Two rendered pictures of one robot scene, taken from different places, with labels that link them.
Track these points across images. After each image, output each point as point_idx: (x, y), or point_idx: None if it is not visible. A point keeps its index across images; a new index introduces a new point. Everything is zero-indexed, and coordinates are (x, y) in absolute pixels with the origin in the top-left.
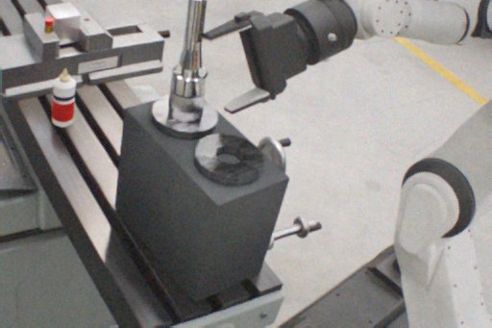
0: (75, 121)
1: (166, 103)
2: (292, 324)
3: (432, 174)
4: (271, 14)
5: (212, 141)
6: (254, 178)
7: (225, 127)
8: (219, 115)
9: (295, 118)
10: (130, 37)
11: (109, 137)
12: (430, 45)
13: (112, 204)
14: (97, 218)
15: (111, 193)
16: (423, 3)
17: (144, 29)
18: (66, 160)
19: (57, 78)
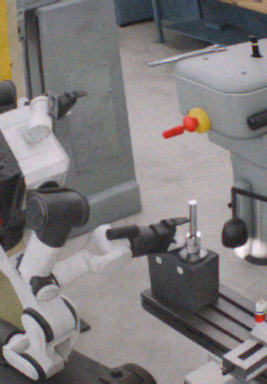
0: (253, 324)
1: (202, 254)
2: (123, 383)
3: (66, 298)
4: (160, 230)
5: (179, 245)
6: None
7: (175, 258)
8: (179, 262)
9: None
10: (243, 349)
11: (234, 323)
12: None
13: (220, 298)
14: (224, 291)
15: (222, 301)
16: (74, 255)
17: (237, 359)
18: (248, 306)
19: (265, 304)
